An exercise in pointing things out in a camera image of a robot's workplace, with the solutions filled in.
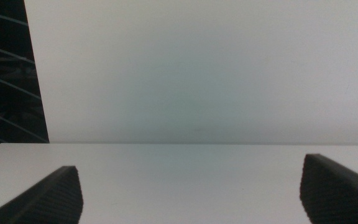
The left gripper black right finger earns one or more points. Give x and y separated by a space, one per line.
337 193

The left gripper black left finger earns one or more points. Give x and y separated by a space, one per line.
51 199

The dark background panel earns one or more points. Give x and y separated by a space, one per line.
5 77

